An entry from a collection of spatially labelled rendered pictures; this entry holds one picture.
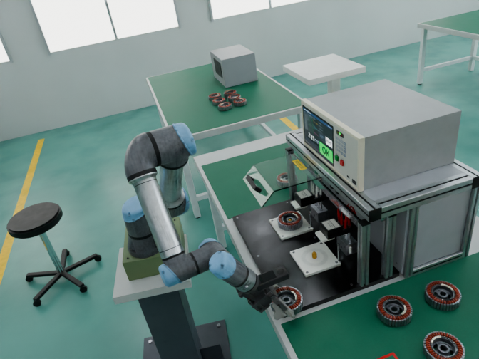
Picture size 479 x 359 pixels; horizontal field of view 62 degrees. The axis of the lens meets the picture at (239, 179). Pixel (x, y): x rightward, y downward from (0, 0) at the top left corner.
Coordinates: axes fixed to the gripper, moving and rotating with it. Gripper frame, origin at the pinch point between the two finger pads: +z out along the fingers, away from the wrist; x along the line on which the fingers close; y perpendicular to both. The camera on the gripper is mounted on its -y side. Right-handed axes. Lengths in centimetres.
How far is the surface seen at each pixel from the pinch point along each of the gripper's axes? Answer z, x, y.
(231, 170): 15, -110, -5
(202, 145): 93, -310, 25
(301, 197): 6.7, -41.4, -26.8
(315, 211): 19, -42, -26
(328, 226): 6.2, -18.9, -27.3
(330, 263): 16.3, -12.9, -17.7
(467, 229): 33, 3, -63
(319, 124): -19, -37, -52
